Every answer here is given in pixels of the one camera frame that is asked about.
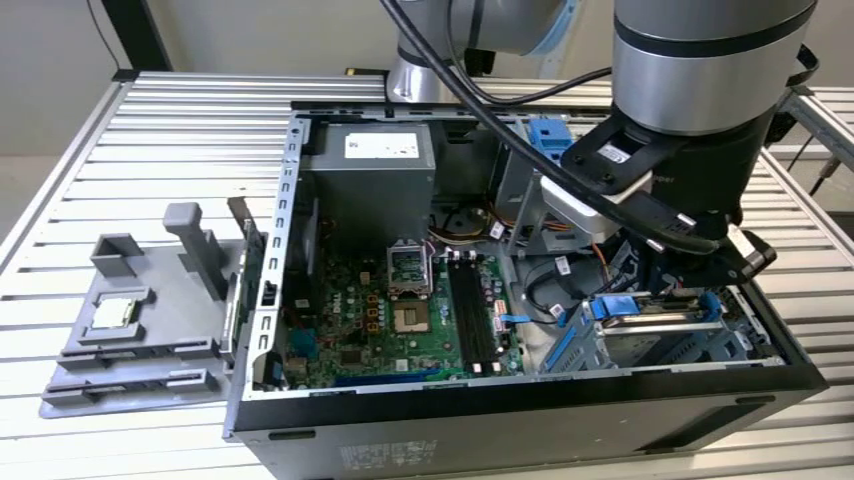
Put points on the silver camera box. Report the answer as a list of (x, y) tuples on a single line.
[(573, 205)]

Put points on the small black camera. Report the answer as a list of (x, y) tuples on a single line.
[(753, 252)]

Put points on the aluminium frame rail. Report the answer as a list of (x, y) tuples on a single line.
[(827, 100)]

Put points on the blue plastic drive latch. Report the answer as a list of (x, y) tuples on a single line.
[(547, 140)]

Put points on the green graphics card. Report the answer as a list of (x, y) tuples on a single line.
[(254, 260)]

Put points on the blue expansion slot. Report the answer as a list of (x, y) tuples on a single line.
[(387, 378)]

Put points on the metal disk bay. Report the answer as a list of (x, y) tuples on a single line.
[(667, 350)]

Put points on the black open PC case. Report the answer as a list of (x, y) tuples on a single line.
[(533, 430)]

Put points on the hard disk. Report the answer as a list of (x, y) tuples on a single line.
[(616, 307)]

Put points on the black metal post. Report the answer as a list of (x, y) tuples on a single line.
[(142, 35)]

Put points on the silver CPU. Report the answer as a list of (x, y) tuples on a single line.
[(118, 312)]

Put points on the CPU socket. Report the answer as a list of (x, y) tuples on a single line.
[(409, 317)]

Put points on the grey power supply unit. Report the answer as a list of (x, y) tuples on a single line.
[(373, 200)]

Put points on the grey metal drive cage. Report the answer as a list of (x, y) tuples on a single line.
[(520, 200)]

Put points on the black camera bracket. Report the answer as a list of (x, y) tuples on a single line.
[(600, 155)]

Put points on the grey plastic parts rack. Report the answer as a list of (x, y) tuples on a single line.
[(173, 320)]

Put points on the black RAM slot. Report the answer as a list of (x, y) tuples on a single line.
[(477, 315), (461, 315), (469, 315)]

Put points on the green motherboard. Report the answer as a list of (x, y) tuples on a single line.
[(333, 330)]

